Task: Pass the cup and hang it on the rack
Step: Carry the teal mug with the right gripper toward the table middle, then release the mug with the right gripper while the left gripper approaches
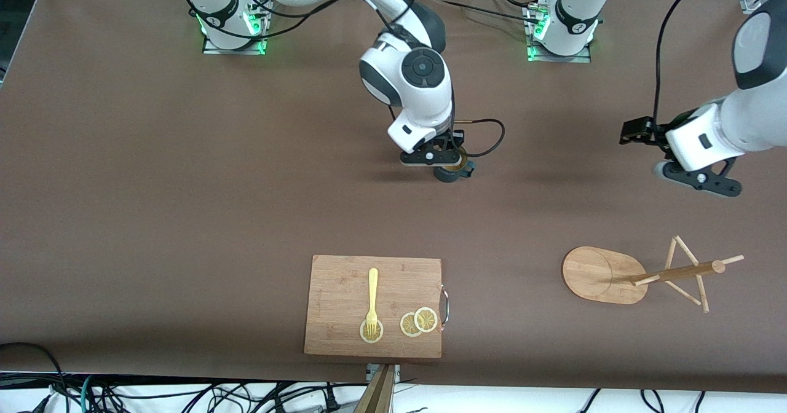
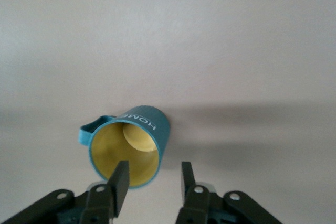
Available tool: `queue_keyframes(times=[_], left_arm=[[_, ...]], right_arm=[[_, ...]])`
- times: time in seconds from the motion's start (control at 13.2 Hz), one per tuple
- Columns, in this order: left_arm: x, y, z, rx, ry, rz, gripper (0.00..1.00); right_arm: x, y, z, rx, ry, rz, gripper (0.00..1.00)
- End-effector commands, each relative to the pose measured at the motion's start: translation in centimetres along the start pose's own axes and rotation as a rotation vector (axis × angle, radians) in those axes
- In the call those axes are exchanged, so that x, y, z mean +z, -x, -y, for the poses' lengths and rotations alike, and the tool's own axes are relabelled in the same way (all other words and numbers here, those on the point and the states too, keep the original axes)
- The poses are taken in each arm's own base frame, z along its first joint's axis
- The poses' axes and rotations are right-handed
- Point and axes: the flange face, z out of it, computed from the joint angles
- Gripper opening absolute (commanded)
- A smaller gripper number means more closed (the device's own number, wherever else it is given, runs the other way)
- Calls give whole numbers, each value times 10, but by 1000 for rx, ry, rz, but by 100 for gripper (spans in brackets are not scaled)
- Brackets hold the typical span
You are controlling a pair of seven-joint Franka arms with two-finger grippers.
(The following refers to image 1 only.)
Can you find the wooden post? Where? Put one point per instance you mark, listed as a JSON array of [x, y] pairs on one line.
[[376, 394]]

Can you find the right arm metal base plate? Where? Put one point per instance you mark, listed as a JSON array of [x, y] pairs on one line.
[[255, 47]]

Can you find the teal cup yellow inside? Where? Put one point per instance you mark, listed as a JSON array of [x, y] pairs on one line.
[[452, 173]]

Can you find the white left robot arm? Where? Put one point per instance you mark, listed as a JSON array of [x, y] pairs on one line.
[[750, 112]]

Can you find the yellow plastic fork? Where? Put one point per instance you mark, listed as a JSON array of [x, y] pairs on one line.
[[372, 290]]

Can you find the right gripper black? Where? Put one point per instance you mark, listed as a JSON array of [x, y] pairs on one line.
[[459, 140]]

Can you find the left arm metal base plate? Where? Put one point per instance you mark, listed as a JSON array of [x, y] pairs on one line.
[[584, 56]]

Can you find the wooden mug rack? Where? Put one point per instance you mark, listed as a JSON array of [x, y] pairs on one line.
[[599, 275]]

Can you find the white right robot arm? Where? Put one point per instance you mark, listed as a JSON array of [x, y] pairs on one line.
[[418, 75]]

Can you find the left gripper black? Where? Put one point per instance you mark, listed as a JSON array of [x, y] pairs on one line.
[[658, 134]]

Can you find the wooden cutting board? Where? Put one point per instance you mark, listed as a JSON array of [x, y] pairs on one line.
[[344, 290]]

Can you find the brown table cover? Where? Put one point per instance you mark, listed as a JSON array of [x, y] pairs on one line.
[[246, 185]]

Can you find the lemon slice under fork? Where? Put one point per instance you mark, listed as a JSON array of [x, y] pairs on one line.
[[364, 336]]

